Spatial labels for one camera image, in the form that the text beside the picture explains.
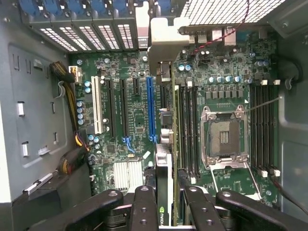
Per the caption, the silver finned chipset heat sink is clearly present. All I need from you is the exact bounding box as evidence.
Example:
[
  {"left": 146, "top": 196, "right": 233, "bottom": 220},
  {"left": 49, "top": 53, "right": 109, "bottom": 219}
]
[{"left": 112, "top": 160, "right": 144, "bottom": 190}]

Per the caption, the metal socket cover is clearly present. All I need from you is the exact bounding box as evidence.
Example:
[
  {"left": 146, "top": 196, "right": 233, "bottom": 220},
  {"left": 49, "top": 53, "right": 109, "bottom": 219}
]
[{"left": 207, "top": 158, "right": 263, "bottom": 202}]

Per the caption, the CPU socket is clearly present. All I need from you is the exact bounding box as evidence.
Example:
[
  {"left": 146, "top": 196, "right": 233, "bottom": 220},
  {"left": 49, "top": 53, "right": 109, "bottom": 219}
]
[{"left": 201, "top": 104, "right": 250, "bottom": 169}]

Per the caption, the black RAM slot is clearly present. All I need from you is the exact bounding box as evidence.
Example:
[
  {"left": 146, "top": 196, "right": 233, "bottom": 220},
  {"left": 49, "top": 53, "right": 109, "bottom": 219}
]
[
  {"left": 256, "top": 84, "right": 264, "bottom": 170},
  {"left": 269, "top": 84, "right": 277, "bottom": 173},
  {"left": 192, "top": 83, "right": 202, "bottom": 180},
  {"left": 249, "top": 84, "right": 258, "bottom": 169},
  {"left": 185, "top": 83, "right": 195, "bottom": 179},
  {"left": 180, "top": 83, "right": 188, "bottom": 174},
  {"left": 262, "top": 84, "right": 270, "bottom": 172}
]

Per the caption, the green motherboard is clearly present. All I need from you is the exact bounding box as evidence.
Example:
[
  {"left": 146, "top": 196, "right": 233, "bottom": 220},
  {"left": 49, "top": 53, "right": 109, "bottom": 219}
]
[{"left": 68, "top": 25, "right": 280, "bottom": 209}]

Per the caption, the blue expansion slot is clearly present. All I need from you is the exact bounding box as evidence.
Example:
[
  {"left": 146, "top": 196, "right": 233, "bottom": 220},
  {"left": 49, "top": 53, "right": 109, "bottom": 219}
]
[{"left": 146, "top": 76, "right": 157, "bottom": 143}]

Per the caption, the long black expansion slot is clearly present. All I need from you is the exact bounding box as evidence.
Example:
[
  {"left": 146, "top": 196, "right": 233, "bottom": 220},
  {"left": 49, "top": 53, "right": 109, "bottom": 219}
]
[
  {"left": 119, "top": 78, "right": 130, "bottom": 140},
  {"left": 159, "top": 85, "right": 167, "bottom": 109}
]

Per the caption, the white expansion slot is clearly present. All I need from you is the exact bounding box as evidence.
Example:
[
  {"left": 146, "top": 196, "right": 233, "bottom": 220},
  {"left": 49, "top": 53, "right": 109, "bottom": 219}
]
[{"left": 91, "top": 75, "right": 104, "bottom": 135}]

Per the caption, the open dark PC case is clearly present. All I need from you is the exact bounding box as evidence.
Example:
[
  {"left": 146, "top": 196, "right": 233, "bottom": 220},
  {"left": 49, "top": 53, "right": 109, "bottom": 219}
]
[{"left": 0, "top": 0, "right": 308, "bottom": 231}]

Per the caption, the thin metal locking lever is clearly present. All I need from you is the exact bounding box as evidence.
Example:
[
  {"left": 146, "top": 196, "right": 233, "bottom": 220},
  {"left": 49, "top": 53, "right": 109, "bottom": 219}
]
[{"left": 243, "top": 96, "right": 283, "bottom": 113}]

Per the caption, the short black expansion slot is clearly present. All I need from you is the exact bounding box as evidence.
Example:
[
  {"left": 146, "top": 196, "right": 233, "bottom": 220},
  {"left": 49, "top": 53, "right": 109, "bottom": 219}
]
[{"left": 132, "top": 77, "right": 141, "bottom": 96}]

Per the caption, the perforated metal slot cover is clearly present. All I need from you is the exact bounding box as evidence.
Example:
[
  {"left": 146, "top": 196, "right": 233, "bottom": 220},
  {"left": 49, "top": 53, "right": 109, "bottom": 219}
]
[
  {"left": 97, "top": 24, "right": 121, "bottom": 51},
  {"left": 38, "top": 27, "right": 79, "bottom": 52},
  {"left": 116, "top": 23, "right": 135, "bottom": 50},
  {"left": 78, "top": 25, "right": 108, "bottom": 51},
  {"left": 59, "top": 26, "right": 93, "bottom": 51}
]

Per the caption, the blue card retention clip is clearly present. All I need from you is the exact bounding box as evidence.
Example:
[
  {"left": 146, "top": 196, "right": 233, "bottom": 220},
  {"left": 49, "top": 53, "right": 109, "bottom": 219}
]
[
  {"left": 112, "top": 0, "right": 131, "bottom": 12},
  {"left": 69, "top": 0, "right": 88, "bottom": 15},
  {"left": 44, "top": 0, "right": 63, "bottom": 15},
  {"left": 92, "top": 0, "right": 109, "bottom": 13},
  {"left": 19, "top": 0, "right": 41, "bottom": 15}
]

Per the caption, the black yellow power cable bundle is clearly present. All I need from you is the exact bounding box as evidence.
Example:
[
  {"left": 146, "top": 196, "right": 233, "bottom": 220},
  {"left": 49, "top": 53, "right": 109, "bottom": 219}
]
[{"left": 49, "top": 60, "right": 91, "bottom": 175}]

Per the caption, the black cable loop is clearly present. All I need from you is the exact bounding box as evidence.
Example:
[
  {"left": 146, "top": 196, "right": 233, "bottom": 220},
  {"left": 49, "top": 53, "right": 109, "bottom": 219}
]
[{"left": 270, "top": 54, "right": 303, "bottom": 85}]

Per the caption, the red black twisted wire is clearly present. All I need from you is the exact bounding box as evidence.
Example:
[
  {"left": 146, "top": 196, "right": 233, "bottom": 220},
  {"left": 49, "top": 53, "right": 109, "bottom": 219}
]
[{"left": 193, "top": 0, "right": 251, "bottom": 53}]

